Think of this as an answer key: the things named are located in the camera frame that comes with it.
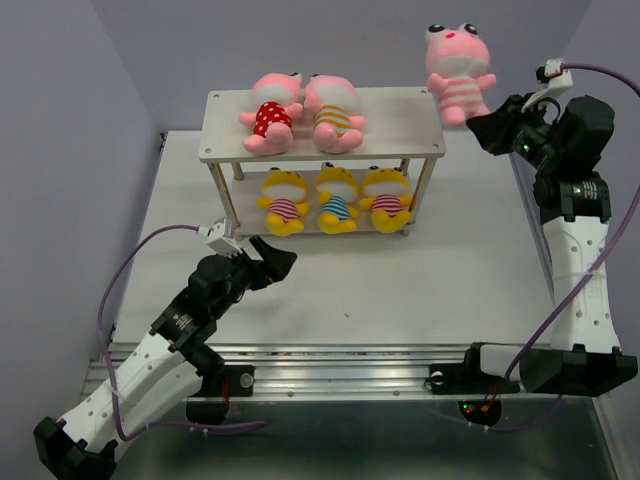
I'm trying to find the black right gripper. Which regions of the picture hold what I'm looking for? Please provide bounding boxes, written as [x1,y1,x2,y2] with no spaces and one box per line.
[464,91,564,172]

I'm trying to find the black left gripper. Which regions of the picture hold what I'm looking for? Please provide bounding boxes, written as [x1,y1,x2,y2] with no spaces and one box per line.
[212,235,296,318]

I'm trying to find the yellow frog toy pink stripes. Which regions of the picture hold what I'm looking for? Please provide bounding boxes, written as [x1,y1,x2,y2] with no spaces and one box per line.
[256,167,310,237]

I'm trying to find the yellow frog toy blue stripes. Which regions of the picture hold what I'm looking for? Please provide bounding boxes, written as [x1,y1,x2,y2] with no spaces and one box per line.
[315,162,360,234]

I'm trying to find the yellow frog toy red stripes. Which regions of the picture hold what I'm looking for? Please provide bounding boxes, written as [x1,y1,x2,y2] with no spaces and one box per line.
[360,166,412,234]

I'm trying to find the pink frog toy orange stripes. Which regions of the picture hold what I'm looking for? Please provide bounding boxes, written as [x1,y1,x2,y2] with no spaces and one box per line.
[304,74,366,154]

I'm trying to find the pink frog toy polka dots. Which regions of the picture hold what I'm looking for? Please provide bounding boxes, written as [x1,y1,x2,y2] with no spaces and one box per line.
[239,71,304,156]

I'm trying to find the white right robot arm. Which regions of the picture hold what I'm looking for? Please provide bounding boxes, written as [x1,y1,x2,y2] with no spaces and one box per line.
[460,95,639,397]

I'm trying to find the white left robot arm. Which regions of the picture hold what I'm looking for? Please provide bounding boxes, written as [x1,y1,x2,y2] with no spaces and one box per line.
[34,233,297,479]

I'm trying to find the white two-tier shelf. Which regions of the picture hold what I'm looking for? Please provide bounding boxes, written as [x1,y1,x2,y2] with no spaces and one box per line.
[198,87,446,237]

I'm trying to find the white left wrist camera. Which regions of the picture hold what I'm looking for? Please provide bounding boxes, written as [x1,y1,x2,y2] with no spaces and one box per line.
[197,217,243,258]

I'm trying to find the aluminium front rail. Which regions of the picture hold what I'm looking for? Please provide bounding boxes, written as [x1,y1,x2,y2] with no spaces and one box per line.
[82,342,609,401]

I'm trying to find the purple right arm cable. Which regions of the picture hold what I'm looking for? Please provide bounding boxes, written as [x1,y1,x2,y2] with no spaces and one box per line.
[434,62,640,432]

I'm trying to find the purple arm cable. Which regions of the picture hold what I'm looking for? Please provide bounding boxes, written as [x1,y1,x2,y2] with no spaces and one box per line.
[434,62,640,432]
[97,224,267,442]

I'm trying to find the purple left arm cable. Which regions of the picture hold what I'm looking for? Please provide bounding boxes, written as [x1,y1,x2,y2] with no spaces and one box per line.
[97,224,267,442]

